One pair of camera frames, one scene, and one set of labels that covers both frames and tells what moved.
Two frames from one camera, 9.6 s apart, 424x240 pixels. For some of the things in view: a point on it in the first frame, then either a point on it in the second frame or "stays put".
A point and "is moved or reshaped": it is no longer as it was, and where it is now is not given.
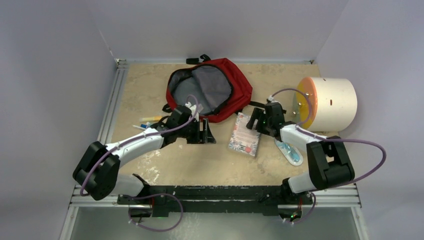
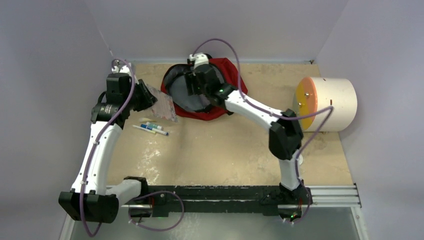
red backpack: [218, 87] is moved or reshaped
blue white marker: [138, 127] stays put
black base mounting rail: [163, 200] stays put
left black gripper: [207, 137] to [148, 99]
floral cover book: [243, 139] to [164, 107]
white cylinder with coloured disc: [334, 103] stays put
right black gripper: [256, 115] to [191, 79]
